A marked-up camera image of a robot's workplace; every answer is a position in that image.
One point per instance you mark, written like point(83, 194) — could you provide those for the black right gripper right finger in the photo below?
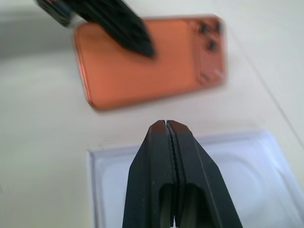
point(202, 180)

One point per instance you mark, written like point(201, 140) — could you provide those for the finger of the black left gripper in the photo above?
point(131, 20)

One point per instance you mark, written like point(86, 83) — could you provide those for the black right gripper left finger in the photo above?
point(147, 171)

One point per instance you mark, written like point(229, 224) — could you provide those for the orange smartphone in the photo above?
point(166, 69)

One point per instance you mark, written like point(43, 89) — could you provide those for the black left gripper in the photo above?
point(55, 12)

